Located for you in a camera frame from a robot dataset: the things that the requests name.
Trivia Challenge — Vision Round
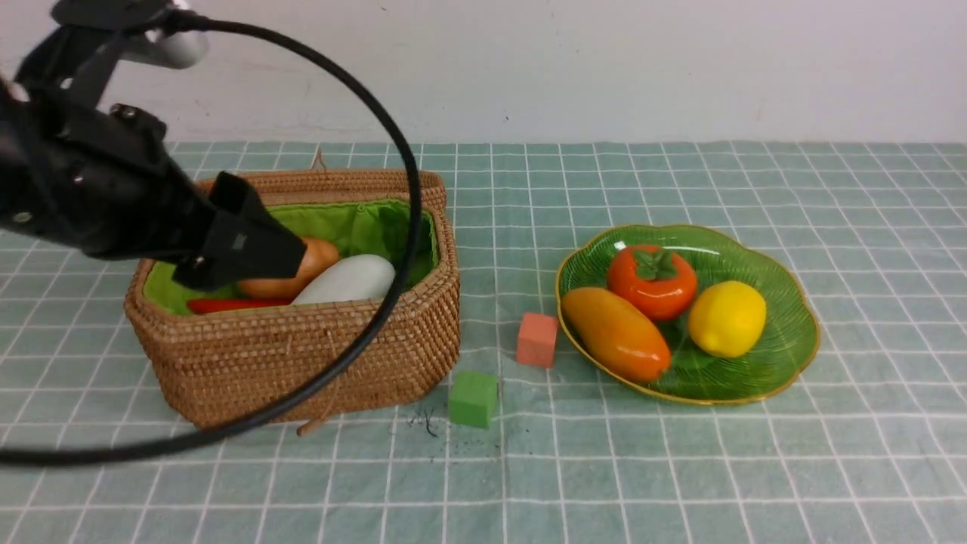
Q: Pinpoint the yellow toy lemon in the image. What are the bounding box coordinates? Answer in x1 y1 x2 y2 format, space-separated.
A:
687 281 767 359

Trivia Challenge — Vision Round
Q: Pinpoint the green foam cube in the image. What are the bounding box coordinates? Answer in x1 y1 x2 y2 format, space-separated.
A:
448 371 499 429

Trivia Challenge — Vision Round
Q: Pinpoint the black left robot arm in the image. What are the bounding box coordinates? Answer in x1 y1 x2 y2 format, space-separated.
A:
2 89 307 292

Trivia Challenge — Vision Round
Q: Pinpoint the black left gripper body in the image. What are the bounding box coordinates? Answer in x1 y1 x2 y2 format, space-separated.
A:
2 102 204 261

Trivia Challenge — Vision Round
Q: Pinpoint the white toy radish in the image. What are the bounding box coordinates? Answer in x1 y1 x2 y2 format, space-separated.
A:
292 254 396 305

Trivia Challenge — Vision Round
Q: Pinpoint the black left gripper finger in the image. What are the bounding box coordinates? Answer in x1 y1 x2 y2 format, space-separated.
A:
172 172 307 292

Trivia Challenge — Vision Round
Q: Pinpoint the teal checkered tablecloth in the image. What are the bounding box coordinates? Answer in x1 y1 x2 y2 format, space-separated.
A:
2 141 966 543

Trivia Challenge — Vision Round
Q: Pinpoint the orange foam cube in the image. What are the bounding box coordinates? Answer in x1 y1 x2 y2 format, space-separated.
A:
517 312 558 369

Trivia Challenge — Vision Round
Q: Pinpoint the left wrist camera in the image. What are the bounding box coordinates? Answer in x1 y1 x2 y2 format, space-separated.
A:
14 1 209 108

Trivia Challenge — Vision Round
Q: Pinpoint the brown toy potato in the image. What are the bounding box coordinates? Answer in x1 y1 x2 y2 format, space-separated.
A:
237 237 341 300

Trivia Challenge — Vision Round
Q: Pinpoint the red toy chili pepper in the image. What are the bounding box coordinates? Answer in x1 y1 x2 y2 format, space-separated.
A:
186 298 292 314

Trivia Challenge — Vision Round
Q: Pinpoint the green leaf-shaped glass plate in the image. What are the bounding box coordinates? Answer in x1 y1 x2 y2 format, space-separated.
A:
555 224 821 405

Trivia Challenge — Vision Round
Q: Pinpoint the woven wicker basket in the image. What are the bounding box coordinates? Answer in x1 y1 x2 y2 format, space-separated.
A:
125 169 462 434

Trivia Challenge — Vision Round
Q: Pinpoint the orange toy persimmon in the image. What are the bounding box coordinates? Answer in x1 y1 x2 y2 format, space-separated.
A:
607 244 699 323

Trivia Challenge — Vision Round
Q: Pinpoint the orange yellow toy mango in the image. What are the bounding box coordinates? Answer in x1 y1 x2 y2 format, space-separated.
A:
561 288 672 383

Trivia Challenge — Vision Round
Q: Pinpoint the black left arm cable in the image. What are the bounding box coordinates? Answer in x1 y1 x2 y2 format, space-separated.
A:
0 11 423 467

